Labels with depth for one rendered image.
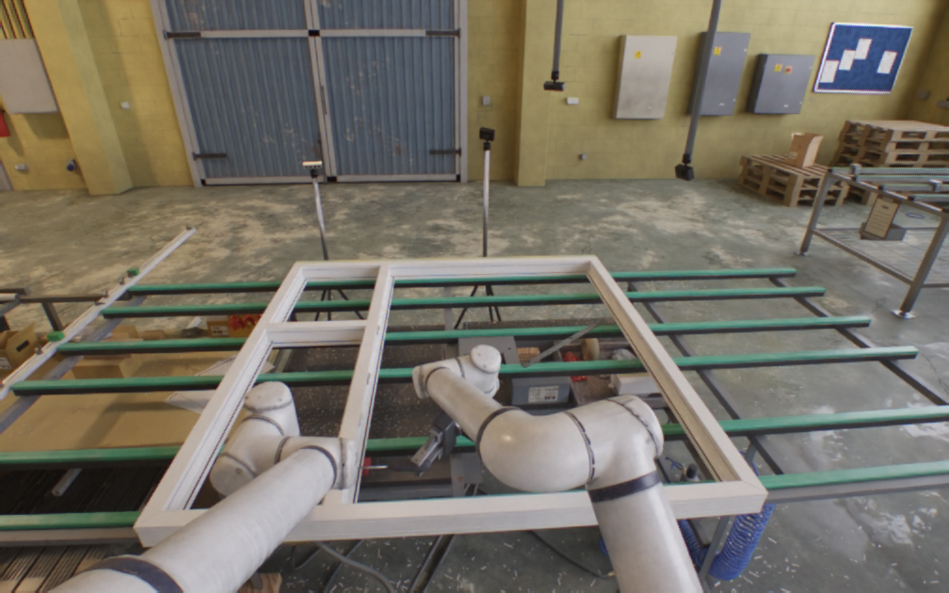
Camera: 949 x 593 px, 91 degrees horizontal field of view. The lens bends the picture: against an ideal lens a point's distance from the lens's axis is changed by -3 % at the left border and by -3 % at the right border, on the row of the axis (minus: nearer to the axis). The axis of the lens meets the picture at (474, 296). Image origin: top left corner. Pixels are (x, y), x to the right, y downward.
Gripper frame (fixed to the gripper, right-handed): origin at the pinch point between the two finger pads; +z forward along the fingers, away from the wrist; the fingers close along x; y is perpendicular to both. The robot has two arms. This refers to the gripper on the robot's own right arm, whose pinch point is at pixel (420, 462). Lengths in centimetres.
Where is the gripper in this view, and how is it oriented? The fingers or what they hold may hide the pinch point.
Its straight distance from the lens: 133.1
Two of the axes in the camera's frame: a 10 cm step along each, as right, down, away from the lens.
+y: -8.4, -3.8, 4.0
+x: 0.2, -7.5, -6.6
